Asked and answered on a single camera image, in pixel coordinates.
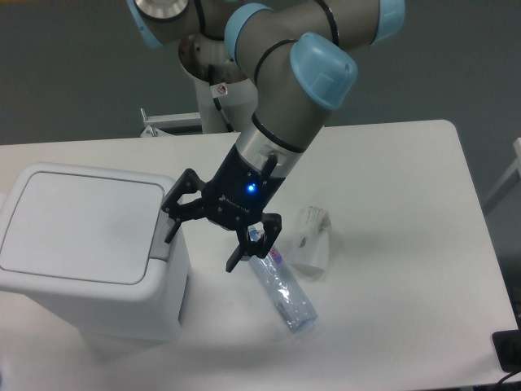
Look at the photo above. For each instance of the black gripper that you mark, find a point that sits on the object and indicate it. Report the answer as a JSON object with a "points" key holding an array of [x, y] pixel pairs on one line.
{"points": [[234, 199]]}

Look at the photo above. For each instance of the white push-lid trash can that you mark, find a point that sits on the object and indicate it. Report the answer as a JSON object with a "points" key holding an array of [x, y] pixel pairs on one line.
{"points": [[88, 244]]}

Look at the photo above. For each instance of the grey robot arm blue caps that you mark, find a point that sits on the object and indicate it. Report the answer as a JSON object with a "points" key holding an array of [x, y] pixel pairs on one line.
{"points": [[298, 60]]}

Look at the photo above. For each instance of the clear plastic water bottle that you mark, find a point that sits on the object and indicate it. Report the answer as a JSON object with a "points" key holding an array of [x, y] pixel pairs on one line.
{"points": [[284, 291]]}

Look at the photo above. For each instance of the crumpled white plastic cup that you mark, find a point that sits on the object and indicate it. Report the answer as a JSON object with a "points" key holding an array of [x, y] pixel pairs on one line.
{"points": [[310, 246]]}

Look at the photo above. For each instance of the black device at table edge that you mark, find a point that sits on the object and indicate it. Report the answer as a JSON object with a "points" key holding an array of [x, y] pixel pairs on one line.
{"points": [[507, 346]]}

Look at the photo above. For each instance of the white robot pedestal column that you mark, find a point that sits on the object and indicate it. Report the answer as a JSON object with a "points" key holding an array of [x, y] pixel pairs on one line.
{"points": [[226, 97]]}

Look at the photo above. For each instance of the white metal base frame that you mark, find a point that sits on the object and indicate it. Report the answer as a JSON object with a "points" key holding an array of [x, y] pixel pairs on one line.
{"points": [[172, 124]]}

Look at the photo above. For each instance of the white frame at right edge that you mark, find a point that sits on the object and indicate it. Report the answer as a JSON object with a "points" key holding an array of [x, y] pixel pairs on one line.
{"points": [[505, 184]]}

